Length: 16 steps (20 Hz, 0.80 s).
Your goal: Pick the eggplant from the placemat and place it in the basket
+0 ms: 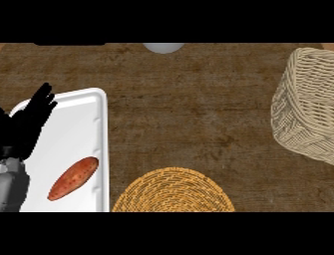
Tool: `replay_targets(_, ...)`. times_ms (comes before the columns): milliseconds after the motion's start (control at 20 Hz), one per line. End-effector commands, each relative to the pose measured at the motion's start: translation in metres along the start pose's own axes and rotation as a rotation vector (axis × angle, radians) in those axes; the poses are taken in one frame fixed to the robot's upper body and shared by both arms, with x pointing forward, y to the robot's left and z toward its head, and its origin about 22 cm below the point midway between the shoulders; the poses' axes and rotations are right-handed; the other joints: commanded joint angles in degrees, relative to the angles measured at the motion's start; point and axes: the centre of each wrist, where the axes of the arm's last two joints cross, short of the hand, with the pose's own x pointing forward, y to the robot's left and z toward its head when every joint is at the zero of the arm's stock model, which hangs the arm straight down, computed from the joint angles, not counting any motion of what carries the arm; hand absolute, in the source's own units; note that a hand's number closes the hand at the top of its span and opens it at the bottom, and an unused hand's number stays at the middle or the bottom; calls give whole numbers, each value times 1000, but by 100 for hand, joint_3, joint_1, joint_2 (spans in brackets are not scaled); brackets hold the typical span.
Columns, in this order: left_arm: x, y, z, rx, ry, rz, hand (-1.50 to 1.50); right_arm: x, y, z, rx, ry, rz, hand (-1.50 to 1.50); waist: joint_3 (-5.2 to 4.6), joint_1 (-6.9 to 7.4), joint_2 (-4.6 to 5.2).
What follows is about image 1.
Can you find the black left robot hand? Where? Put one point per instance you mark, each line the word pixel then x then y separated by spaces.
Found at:
pixel 21 123

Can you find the pale wicker basket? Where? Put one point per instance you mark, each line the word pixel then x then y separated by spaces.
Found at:
pixel 311 106

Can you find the round woven yellow placemat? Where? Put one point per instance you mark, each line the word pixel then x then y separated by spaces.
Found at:
pixel 174 192

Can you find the white rectangular tray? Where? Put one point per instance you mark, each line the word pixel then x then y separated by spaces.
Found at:
pixel 73 139

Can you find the orange-brown sweet potato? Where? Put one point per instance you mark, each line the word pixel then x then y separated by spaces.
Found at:
pixel 73 179

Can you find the white rounded object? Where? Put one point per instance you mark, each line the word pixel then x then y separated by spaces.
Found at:
pixel 163 47

